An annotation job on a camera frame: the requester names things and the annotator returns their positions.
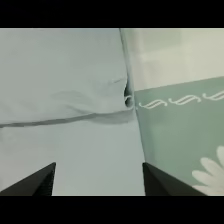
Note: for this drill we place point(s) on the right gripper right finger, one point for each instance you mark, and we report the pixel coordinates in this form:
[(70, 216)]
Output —
[(160, 183)]

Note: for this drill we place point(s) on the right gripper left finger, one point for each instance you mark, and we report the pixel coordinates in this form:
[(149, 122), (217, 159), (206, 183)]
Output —
[(39, 183)]

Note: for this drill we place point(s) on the pale grey shirt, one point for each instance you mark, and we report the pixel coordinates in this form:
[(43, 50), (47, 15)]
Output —
[(63, 100)]

